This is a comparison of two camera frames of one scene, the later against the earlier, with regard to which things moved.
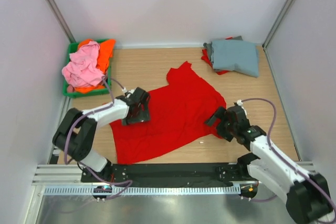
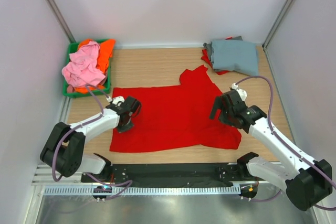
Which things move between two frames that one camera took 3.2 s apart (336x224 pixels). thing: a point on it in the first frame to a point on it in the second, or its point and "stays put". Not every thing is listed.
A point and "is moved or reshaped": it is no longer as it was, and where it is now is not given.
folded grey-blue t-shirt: [239, 55] stays put
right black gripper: [220, 113] to [218, 104]
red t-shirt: [180, 112] is moved or reshaped
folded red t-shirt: [206, 57] stays put
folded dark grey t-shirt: [209, 48] stays put
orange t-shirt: [106, 48] stays put
